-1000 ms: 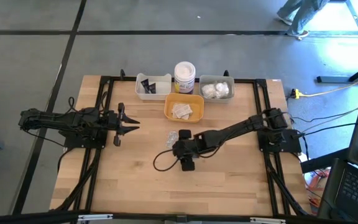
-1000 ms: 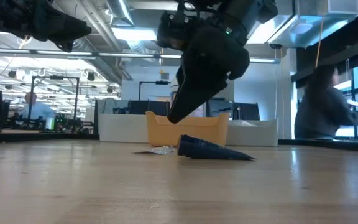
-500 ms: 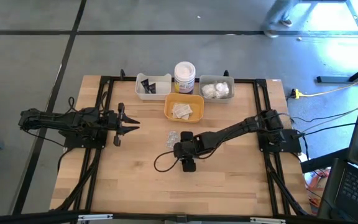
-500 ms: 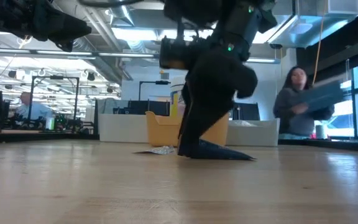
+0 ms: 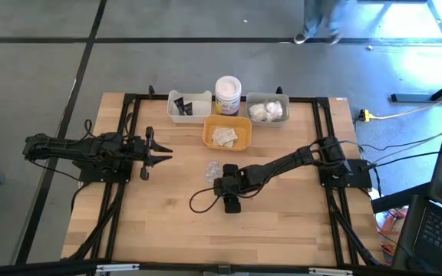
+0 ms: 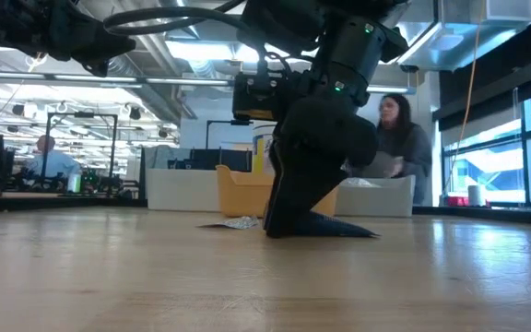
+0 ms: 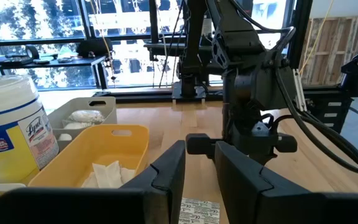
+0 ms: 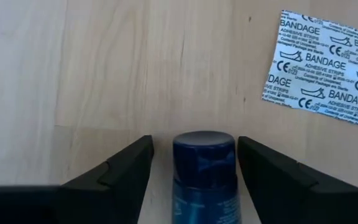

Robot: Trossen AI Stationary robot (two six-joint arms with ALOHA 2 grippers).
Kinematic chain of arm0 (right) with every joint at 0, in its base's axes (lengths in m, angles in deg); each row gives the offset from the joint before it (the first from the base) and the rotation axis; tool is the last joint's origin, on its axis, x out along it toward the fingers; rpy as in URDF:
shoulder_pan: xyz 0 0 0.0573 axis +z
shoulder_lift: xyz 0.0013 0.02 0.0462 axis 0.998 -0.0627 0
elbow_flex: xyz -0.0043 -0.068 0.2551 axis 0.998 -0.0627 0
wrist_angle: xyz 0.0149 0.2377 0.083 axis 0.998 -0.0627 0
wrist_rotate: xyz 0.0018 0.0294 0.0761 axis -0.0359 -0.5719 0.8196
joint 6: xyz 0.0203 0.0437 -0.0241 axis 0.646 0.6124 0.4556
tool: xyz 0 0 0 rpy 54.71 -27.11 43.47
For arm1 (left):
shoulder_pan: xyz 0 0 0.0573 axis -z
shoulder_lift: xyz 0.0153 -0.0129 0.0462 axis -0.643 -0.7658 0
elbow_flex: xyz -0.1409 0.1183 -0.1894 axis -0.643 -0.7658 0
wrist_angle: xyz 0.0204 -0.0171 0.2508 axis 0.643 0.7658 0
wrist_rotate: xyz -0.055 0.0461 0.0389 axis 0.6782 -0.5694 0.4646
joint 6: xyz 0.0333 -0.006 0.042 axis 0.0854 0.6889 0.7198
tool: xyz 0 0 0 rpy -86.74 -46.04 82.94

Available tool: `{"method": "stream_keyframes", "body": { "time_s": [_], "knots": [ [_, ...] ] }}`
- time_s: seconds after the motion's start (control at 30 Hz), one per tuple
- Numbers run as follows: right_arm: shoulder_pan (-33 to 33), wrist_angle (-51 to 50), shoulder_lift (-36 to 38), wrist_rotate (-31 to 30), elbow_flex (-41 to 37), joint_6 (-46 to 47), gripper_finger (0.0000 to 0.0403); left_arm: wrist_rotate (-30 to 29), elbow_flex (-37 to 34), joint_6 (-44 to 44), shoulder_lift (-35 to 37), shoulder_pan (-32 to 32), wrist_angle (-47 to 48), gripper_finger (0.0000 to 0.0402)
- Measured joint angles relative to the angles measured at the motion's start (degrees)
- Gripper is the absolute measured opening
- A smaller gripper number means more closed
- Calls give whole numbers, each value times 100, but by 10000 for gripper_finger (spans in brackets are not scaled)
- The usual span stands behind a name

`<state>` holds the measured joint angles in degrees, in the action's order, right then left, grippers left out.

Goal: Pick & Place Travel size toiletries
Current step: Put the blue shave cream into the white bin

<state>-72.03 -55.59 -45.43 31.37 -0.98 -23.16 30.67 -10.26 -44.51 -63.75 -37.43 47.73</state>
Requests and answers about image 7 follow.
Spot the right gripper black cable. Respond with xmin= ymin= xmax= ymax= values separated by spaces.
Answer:
xmin=228 ymin=0 xmax=358 ymax=175

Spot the black tape roll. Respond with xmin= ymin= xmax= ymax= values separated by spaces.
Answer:
xmin=24 ymin=44 xmax=40 ymax=60

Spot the grey plastic bin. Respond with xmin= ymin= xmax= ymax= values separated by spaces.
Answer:
xmin=47 ymin=96 xmax=118 ymax=151

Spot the black side desk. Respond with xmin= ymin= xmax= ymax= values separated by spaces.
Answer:
xmin=0 ymin=55 xmax=109 ymax=91

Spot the vanity pack cotton bag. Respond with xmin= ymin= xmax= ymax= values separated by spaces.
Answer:
xmin=63 ymin=109 xmax=106 ymax=124
xmin=57 ymin=121 xmax=94 ymax=141

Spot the black drawer cabinet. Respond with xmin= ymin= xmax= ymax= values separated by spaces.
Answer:
xmin=303 ymin=86 xmax=356 ymax=134

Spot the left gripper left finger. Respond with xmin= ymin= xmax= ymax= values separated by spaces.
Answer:
xmin=0 ymin=139 xmax=186 ymax=224

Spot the Lysol wipes canister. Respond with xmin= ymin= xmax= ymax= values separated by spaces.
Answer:
xmin=0 ymin=74 xmax=60 ymax=184

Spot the white rectangular sachet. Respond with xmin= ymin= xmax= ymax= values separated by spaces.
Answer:
xmin=91 ymin=160 xmax=123 ymax=189

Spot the long narrow white sachet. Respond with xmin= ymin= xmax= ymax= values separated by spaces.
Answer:
xmin=119 ymin=167 xmax=136 ymax=185

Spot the black bag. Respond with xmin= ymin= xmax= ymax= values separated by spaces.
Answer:
xmin=75 ymin=37 xmax=114 ymax=59

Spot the wooden slat panel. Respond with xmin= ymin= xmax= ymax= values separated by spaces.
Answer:
xmin=300 ymin=15 xmax=358 ymax=86

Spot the clear printed foil packet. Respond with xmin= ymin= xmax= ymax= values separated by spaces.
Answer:
xmin=178 ymin=197 xmax=221 ymax=224

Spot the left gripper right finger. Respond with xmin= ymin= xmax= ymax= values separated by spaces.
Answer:
xmin=214 ymin=141 xmax=358 ymax=224

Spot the white plastic bin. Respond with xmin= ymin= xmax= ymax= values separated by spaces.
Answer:
xmin=0 ymin=182 xmax=27 ymax=224

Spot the yellow plastic bin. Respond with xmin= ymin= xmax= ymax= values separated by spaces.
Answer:
xmin=28 ymin=124 xmax=150 ymax=189

